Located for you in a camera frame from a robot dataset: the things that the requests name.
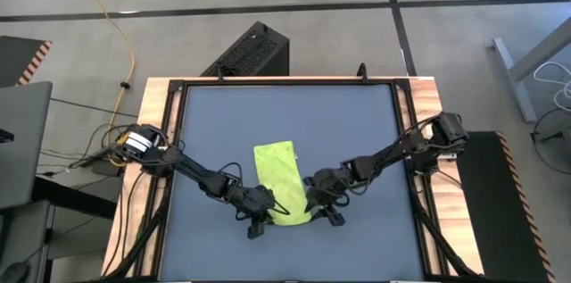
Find black cable bundle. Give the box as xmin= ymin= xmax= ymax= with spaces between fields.
xmin=37 ymin=95 xmax=151 ymax=179

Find yellow-green microfibre towel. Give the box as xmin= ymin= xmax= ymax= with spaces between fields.
xmin=252 ymin=139 xmax=313 ymax=228

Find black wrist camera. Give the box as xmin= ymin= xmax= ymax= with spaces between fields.
xmin=310 ymin=205 xmax=347 ymax=228
xmin=246 ymin=215 xmax=275 ymax=241

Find black mat hazard stripe edge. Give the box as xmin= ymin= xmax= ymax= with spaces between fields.
xmin=454 ymin=129 xmax=558 ymax=283

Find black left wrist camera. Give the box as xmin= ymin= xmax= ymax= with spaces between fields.
xmin=246 ymin=215 xmax=275 ymax=241

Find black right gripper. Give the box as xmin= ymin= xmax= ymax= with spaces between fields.
xmin=303 ymin=167 xmax=354 ymax=214

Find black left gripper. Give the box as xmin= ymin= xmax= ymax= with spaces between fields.
xmin=231 ymin=183 xmax=284 ymax=227

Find black side desk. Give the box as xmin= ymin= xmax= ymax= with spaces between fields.
xmin=30 ymin=174 xmax=120 ymax=221

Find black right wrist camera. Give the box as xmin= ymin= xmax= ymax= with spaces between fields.
xmin=310 ymin=205 xmax=347 ymax=228

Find black perforated computer tower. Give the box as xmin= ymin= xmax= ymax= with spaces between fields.
xmin=199 ymin=21 xmax=291 ymax=78

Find white floor cable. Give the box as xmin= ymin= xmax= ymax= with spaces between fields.
xmin=532 ymin=61 xmax=571 ymax=112

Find yellow floor cable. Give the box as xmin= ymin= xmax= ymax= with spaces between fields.
xmin=70 ymin=0 xmax=137 ymax=169

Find black computer mouse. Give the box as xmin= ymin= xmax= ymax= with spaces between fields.
xmin=0 ymin=261 xmax=30 ymax=283

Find wooden desk grey legs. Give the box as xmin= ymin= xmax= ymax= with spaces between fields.
xmin=492 ymin=0 xmax=571 ymax=124

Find black table frame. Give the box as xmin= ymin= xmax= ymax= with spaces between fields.
xmin=101 ymin=75 xmax=481 ymax=283

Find black floor cable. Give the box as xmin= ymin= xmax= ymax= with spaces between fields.
xmin=529 ymin=107 xmax=571 ymax=177

